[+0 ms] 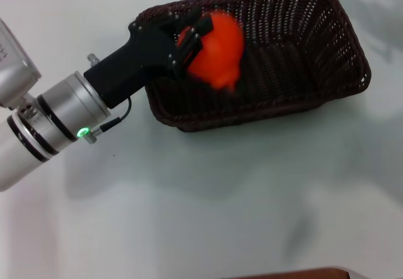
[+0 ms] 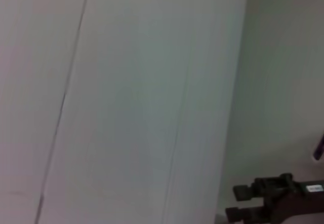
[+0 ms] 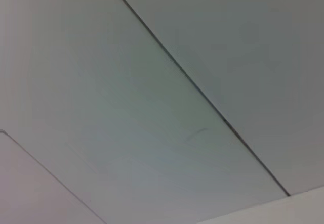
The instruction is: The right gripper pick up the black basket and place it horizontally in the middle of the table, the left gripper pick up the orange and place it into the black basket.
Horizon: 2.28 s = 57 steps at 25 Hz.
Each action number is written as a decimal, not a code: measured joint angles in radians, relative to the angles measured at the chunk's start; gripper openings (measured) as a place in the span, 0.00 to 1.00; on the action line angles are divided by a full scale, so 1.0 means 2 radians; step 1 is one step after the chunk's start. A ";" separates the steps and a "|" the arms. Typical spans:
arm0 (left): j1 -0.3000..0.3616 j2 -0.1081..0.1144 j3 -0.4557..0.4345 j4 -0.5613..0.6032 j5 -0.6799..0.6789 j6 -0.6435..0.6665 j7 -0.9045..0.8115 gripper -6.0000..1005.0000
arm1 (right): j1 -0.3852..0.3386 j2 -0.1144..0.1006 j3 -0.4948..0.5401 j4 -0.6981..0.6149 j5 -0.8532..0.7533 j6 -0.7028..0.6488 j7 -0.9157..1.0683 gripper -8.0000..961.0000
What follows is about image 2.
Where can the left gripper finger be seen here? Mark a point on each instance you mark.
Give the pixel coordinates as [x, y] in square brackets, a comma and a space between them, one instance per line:
[270, 187]
[253, 215]

